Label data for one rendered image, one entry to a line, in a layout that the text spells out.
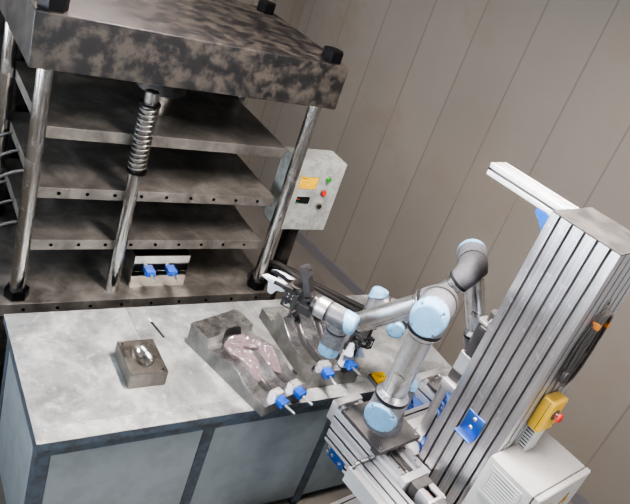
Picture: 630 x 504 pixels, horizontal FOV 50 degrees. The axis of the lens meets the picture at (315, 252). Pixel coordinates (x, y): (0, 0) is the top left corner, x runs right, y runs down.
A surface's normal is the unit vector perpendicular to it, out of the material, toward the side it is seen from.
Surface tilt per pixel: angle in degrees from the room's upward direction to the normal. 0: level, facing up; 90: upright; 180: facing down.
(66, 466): 90
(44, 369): 0
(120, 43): 90
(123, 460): 90
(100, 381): 0
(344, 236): 90
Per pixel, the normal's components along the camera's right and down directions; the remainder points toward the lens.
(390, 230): -0.75, 0.08
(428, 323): -0.38, 0.20
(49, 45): 0.47, 0.55
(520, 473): 0.31, -0.83
